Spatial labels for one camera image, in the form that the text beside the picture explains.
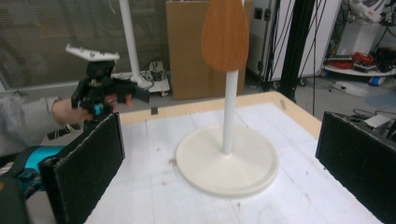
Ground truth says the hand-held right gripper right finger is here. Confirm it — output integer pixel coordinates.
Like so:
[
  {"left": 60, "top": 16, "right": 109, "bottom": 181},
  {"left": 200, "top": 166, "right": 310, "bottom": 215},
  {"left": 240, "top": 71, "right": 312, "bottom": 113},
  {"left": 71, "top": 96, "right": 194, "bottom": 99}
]
[{"left": 315, "top": 110, "right": 396, "bottom": 224}]

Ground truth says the red cable bundle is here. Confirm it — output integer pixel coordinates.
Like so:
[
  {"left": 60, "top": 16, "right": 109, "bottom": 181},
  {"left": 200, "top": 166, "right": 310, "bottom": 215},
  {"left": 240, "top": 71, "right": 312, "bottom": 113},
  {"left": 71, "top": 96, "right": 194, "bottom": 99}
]
[{"left": 325, "top": 51, "right": 376, "bottom": 70}]

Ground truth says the white gridded mat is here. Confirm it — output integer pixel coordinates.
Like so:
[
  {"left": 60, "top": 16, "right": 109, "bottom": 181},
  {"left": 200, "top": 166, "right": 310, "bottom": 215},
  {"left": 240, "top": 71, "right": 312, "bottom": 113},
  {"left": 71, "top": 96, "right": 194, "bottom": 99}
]
[{"left": 83, "top": 102, "right": 384, "bottom": 224}]

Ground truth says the small blue object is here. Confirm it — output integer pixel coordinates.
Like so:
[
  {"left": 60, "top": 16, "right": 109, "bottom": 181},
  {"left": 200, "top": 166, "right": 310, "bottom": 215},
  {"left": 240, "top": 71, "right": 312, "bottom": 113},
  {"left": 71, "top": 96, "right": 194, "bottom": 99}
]
[{"left": 368, "top": 76, "right": 387, "bottom": 88}]

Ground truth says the wooden rice spatula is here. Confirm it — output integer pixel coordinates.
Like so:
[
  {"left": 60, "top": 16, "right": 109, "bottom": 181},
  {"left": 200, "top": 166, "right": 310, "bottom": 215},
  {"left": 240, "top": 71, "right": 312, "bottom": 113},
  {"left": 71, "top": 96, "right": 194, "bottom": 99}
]
[{"left": 200, "top": 0, "right": 250, "bottom": 73}]

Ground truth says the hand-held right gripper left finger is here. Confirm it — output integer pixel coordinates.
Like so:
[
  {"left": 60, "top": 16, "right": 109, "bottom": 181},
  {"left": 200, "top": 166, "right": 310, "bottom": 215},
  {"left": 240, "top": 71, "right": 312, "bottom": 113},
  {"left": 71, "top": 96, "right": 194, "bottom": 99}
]
[{"left": 38, "top": 112, "right": 126, "bottom": 224}]

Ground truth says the black metal frame post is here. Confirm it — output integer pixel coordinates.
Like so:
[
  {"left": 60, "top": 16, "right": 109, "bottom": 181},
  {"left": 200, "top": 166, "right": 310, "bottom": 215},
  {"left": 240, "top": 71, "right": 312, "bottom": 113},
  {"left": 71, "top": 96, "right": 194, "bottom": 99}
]
[{"left": 278, "top": 0, "right": 321, "bottom": 102}]

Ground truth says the white cabinet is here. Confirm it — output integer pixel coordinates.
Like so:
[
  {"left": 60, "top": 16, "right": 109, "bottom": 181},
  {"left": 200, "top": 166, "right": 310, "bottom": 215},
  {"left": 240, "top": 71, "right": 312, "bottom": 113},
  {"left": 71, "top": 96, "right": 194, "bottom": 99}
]
[{"left": 247, "top": 0, "right": 344, "bottom": 82}]

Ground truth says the brown cardboard box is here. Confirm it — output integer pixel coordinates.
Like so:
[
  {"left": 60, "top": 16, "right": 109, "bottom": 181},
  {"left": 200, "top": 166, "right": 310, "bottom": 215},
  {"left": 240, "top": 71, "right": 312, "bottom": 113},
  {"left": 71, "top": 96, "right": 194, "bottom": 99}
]
[{"left": 164, "top": 0, "right": 254, "bottom": 102}]

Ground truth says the white round table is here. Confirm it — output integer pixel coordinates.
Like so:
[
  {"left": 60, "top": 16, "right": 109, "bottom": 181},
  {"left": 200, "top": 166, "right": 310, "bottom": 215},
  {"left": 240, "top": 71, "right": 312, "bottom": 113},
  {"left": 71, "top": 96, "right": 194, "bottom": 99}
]
[{"left": 321, "top": 50, "right": 396, "bottom": 77}]

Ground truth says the white pole stand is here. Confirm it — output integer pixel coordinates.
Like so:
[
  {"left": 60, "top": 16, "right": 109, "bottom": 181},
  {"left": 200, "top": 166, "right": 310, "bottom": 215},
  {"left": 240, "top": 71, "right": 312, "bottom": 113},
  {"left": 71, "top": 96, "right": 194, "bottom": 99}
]
[{"left": 111, "top": 0, "right": 172, "bottom": 94}]

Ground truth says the white hook rack stand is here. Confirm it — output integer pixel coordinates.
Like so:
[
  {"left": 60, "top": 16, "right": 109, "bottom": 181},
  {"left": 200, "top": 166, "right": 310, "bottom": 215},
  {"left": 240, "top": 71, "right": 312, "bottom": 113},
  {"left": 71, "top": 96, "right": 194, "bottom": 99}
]
[{"left": 175, "top": 0, "right": 280, "bottom": 199}]

